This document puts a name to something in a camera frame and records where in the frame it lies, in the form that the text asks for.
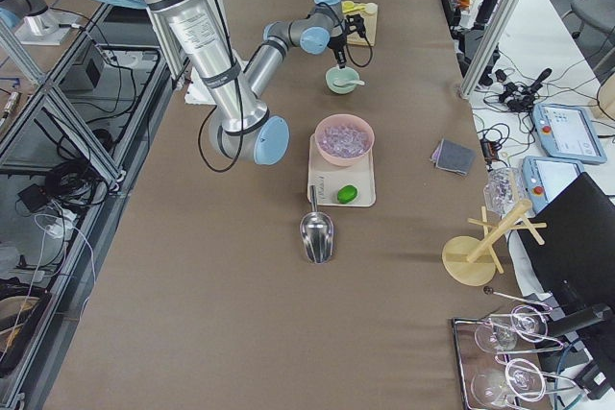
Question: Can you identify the wine glass rack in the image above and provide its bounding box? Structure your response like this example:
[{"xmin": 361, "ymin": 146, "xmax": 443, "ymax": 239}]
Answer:
[{"xmin": 452, "ymin": 285, "xmax": 587, "ymax": 409}]

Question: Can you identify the pink bowl of ice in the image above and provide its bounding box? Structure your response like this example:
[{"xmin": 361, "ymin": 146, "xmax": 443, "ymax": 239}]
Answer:
[{"xmin": 314, "ymin": 113, "xmax": 375, "ymax": 167}]

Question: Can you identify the wooden cutting board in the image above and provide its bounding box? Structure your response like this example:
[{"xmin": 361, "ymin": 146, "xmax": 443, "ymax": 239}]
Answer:
[{"xmin": 342, "ymin": 0, "xmax": 379, "ymax": 46}]

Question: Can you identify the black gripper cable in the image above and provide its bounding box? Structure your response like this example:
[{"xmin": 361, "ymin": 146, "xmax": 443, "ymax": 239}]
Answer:
[{"xmin": 343, "ymin": 30, "xmax": 375, "ymax": 70}]

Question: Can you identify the yellow plastic knife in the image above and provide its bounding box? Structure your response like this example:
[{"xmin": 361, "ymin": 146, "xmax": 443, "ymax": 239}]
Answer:
[{"xmin": 342, "ymin": 5, "xmax": 365, "ymax": 14}]

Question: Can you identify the steel ice scoop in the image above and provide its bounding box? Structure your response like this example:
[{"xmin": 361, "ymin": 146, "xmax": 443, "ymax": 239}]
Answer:
[{"xmin": 300, "ymin": 184, "xmax": 334, "ymax": 264}]

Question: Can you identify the green ceramic bowl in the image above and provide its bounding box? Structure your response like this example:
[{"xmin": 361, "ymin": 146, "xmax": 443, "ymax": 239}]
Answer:
[{"xmin": 325, "ymin": 66, "xmax": 359, "ymax": 94}]

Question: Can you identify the black monitor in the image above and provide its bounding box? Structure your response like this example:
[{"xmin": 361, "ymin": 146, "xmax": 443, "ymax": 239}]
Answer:
[{"xmin": 520, "ymin": 173, "xmax": 614, "ymax": 313}]

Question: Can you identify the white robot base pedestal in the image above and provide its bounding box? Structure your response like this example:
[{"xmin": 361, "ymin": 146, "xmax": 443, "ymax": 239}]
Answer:
[{"xmin": 184, "ymin": 67, "xmax": 216, "ymax": 107}]

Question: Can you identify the wooden cup stand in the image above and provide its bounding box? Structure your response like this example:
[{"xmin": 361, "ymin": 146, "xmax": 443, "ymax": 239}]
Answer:
[{"xmin": 441, "ymin": 174, "xmax": 548, "ymax": 288}]

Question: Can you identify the beige rectangular tray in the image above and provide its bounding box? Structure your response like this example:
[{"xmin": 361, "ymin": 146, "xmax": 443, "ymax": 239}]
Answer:
[{"xmin": 307, "ymin": 134, "xmax": 376, "ymax": 207}]

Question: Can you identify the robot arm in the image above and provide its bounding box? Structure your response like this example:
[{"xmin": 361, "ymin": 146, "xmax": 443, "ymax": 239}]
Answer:
[{"xmin": 95, "ymin": 0, "xmax": 364, "ymax": 165}]

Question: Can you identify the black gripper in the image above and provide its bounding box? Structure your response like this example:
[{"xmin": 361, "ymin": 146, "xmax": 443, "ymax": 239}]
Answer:
[{"xmin": 329, "ymin": 13, "xmax": 367, "ymax": 69}]

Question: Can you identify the grey folded cloth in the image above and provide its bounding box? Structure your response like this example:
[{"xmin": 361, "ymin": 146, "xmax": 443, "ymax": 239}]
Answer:
[{"xmin": 430, "ymin": 138, "xmax": 476, "ymax": 176}]

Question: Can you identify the white plastic spoon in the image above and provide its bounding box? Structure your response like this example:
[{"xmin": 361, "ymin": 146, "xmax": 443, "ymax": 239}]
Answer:
[{"xmin": 333, "ymin": 79, "xmax": 365, "ymax": 87}]

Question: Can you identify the teach pendant tablet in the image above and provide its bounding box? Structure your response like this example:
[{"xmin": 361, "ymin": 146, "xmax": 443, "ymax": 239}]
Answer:
[
  {"xmin": 522, "ymin": 156, "xmax": 585, "ymax": 213},
  {"xmin": 531, "ymin": 103, "xmax": 607, "ymax": 164}
]

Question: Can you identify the green lime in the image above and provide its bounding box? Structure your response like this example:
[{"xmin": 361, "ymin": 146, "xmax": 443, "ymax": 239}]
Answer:
[{"xmin": 336, "ymin": 184, "xmax": 358, "ymax": 205}]

